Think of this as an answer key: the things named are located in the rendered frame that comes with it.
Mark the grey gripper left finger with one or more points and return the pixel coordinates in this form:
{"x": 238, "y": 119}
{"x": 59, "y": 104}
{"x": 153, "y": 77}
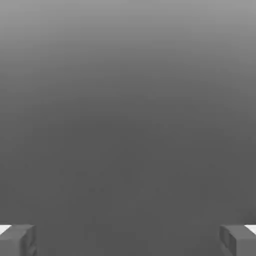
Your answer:
{"x": 16, "y": 242}

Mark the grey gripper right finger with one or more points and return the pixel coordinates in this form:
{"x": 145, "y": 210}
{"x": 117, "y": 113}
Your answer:
{"x": 241, "y": 243}

